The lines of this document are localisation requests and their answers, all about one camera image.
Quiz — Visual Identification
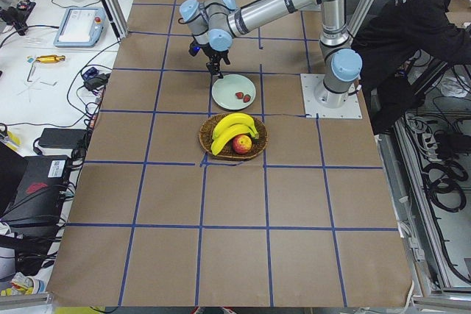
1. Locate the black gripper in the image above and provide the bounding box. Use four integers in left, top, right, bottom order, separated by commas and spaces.
204, 46, 230, 79

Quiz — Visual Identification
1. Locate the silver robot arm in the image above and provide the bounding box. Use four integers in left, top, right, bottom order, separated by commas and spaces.
179, 0, 362, 108

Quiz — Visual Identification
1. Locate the light green plate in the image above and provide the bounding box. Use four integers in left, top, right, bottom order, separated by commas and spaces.
212, 74, 256, 110

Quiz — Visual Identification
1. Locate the yellow banana bunch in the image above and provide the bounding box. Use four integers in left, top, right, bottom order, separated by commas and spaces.
210, 113, 259, 155

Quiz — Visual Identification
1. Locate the woven wicker basket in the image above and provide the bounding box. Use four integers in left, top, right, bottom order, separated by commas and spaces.
199, 113, 268, 160

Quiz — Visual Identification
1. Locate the red yellow apple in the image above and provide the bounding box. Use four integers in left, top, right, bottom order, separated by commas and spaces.
232, 135, 252, 154

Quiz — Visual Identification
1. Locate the teach pendant tablet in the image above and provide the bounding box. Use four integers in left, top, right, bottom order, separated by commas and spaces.
53, 7, 107, 48

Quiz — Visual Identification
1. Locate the black power adapter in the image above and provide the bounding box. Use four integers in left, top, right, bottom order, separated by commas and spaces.
38, 128, 86, 149

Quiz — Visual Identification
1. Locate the person in black jacket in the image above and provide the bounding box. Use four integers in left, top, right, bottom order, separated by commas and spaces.
351, 0, 470, 135

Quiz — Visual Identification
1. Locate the black computer case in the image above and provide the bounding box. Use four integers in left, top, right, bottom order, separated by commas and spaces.
1, 144, 72, 235

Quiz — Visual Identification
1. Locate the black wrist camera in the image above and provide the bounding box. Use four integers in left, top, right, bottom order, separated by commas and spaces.
188, 41, 201, 57

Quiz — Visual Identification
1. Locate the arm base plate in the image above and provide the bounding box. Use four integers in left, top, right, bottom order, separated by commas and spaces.
300, 74, 363, 119

